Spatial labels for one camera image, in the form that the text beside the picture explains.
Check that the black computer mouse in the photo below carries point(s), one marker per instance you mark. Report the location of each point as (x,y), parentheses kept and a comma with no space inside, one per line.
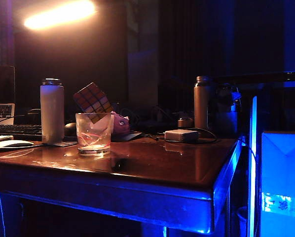
(69,129)

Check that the Rubik's cube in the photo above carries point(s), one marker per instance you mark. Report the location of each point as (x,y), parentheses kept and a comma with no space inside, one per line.
(93,100)

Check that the clear glass cup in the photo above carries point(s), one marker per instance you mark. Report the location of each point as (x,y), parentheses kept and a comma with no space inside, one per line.
(93,145)

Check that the bright tube lamp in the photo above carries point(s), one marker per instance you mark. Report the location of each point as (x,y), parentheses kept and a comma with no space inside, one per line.
(58,15)

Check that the white insulated bottle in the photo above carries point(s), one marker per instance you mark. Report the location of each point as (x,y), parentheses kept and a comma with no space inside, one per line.
(52,111)

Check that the white power adapter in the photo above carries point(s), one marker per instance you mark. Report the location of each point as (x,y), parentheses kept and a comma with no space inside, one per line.
(180,135)

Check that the flat white mouse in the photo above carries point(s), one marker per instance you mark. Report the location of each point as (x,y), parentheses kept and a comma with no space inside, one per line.
(9,144)

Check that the dark flat booklet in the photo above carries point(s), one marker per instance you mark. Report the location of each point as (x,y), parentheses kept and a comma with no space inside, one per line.
(127,136)

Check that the pink crumpled wrapper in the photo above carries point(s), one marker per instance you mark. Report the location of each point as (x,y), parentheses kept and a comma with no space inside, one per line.
(121,123)

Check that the dark flask with carabiner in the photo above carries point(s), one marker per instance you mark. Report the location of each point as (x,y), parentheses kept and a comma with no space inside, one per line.
(226,116)

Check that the black keyboard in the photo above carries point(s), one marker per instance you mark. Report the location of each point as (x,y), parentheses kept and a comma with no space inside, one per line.
(16,129)

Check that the flat square coaster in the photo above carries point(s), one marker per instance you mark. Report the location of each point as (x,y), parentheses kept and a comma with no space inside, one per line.
(66,144)

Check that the brown metal bottle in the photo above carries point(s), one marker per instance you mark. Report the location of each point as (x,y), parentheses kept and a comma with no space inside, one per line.
(201,103)

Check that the silver laptop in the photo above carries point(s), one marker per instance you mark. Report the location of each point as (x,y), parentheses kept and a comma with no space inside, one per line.
(0,111)

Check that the thin white panel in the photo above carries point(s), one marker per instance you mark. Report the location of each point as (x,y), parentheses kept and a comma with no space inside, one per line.
(252,160)

